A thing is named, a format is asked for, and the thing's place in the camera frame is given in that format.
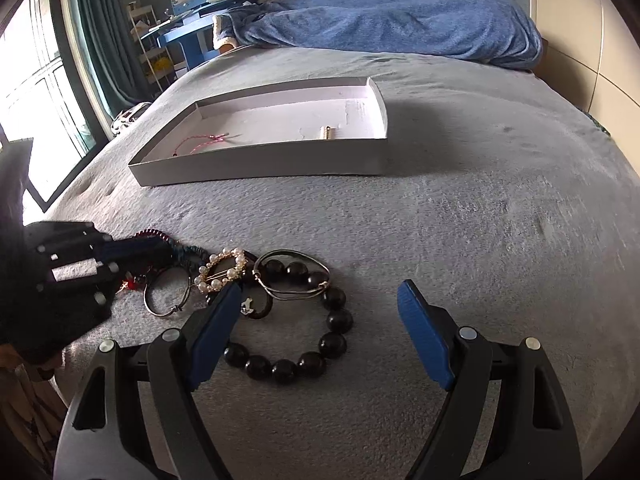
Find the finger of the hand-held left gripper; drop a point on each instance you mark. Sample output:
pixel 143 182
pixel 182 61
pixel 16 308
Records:
pixel 135 247
pixel 75 271

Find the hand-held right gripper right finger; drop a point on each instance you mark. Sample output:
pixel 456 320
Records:
pixel 425 330

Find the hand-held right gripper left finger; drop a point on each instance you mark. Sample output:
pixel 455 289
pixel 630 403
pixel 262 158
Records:
pixel 220 330

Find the red and gold charm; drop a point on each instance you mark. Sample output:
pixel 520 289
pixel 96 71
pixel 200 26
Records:
pixel 132 284

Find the thin dark bangle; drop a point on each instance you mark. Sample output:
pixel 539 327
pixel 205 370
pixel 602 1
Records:
pixel 165 314

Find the shallow white cardboard box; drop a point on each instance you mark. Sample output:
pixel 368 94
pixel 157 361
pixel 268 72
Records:
pixel 260 165

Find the white bag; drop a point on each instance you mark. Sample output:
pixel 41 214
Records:
pixel 130 117

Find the window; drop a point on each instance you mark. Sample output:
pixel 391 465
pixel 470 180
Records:
pixel 45 90

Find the yellow item in rack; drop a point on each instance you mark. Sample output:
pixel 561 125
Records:
pixel 162 65

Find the teal curtain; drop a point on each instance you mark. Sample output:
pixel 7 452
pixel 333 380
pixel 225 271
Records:
pixel 100 35

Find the blue desk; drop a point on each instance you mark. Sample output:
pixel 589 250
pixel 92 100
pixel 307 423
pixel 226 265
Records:
pixel 192 35

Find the blue fleece blanket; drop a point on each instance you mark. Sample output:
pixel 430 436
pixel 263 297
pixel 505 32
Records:
pixel 400 20

